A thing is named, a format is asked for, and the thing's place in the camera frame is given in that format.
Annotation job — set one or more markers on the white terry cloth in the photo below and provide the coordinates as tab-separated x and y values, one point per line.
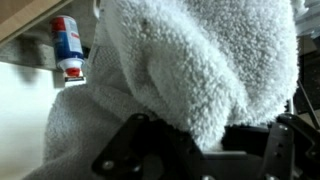
200	66

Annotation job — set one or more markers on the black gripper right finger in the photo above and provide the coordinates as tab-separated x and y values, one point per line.
290	150

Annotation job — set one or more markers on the red white blue spray can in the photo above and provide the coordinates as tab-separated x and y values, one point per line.
68	43

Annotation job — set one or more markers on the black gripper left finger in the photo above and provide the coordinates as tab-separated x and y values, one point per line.
143	150

